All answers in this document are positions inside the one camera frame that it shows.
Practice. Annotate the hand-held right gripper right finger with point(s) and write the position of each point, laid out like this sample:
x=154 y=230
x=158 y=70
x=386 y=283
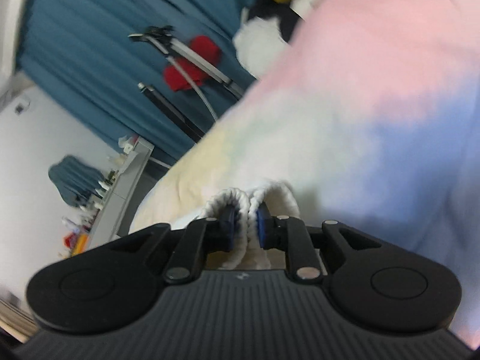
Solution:
x=262 y=228

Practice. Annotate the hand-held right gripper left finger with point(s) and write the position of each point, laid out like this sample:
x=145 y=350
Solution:
x=228 y=228

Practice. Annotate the white towel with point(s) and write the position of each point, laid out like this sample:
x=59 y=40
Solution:
x=277 y=198

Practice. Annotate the white dressing table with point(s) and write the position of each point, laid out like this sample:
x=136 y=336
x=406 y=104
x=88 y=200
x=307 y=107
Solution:
x=123 y=183

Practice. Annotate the row of cosmetic bottles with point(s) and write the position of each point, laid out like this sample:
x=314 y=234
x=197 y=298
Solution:
x=101 y=191

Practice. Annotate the white tissue box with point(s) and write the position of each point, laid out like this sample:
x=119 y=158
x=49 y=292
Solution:
x=125 y=144

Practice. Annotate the red garment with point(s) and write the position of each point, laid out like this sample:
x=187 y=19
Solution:
x=180 y=78

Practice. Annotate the pastel tie-dye duvet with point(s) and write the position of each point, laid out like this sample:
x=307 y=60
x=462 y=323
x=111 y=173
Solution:
x=356 y=101

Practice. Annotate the metal stand with poles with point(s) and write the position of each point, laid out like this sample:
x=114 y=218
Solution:
x=198 y=60

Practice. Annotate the black garment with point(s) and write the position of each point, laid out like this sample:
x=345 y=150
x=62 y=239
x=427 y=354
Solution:
x=288 y=22

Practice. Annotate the wavy wall mirror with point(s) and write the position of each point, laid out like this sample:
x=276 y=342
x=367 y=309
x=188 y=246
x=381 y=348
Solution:
x=69 y=180

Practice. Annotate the wall socket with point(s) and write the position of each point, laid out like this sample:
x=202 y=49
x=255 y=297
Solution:
x=21 y=108

